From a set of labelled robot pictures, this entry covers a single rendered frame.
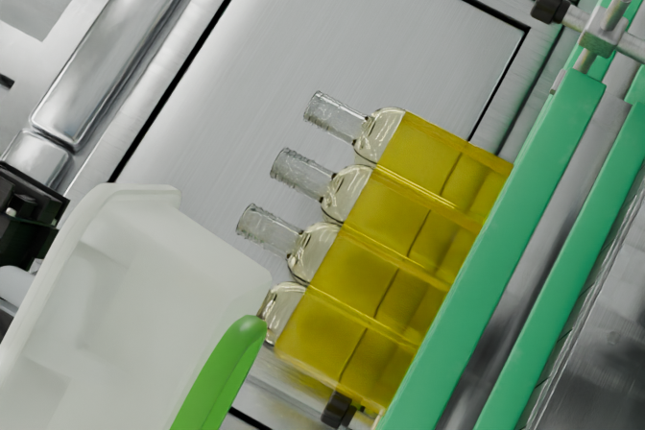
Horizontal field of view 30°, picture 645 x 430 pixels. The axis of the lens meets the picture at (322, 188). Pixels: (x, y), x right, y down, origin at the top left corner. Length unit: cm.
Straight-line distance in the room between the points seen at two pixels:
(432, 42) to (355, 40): 8
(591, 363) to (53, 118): 59
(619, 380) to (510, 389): 7
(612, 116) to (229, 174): 39
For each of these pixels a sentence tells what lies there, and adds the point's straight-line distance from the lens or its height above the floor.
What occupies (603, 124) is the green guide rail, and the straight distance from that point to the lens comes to 92.
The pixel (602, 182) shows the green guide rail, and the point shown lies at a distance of 90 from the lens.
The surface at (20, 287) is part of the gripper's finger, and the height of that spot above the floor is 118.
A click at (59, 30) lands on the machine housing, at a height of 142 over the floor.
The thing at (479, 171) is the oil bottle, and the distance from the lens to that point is 100.
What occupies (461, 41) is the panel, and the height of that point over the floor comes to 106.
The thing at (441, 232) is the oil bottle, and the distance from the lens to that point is 98.
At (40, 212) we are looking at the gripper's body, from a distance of 70.
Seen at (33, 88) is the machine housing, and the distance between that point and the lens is 122.
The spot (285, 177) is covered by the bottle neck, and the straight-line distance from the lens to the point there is 100.
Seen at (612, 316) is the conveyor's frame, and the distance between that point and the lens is 85.
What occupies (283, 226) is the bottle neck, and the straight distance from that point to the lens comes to 98.
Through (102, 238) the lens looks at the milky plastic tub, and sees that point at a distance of 51.
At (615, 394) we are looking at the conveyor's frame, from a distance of 84.
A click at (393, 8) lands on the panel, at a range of 122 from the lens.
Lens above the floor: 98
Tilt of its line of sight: 6 degrees up
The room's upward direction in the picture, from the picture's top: 62 degrees counter-clockwise
